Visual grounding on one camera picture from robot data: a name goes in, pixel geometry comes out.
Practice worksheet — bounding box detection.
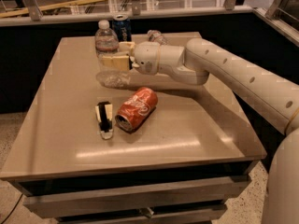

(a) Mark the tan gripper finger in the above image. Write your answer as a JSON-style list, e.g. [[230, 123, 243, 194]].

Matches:
[[119, 41, 135, 54], [101, 55, 132, 71]]

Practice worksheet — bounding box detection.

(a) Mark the clear bottle with red label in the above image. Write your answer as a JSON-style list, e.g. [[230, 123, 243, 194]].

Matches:
[[94, 20, 130, 89]]

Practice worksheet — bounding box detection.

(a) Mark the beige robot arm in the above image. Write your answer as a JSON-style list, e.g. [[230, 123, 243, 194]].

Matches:
[[100, 38, 299, 224]]

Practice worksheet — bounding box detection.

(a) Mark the clear crushed plastic bottle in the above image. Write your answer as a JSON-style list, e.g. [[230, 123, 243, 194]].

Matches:
[[148, 30, 168, 45]]

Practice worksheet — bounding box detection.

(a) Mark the beige drawer cabinet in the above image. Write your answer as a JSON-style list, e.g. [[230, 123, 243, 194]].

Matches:
[[0, 31, 269, 224]]

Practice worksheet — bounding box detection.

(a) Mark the top drawer front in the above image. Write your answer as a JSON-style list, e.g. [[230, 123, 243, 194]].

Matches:
[[23, 175, 249, 218]]

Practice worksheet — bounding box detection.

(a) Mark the blue Pepsi can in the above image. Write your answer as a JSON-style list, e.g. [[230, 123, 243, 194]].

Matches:
[[112, 14, 132, 42]]

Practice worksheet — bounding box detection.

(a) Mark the red Coca-Cola can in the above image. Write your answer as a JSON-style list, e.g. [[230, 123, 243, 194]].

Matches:
[[115, 87, 158, 133]]

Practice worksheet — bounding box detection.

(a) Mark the small black and clear object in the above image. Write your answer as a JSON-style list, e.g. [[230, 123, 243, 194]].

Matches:
[[95, 101, 113, 140]]

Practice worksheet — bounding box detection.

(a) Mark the grey metal railing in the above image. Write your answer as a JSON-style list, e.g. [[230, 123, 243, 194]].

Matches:
[[0, 0, 299, 45]]

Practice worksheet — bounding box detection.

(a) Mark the black cable on floor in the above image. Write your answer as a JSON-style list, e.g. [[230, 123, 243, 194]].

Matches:
[[0, 192, 24, 224]]

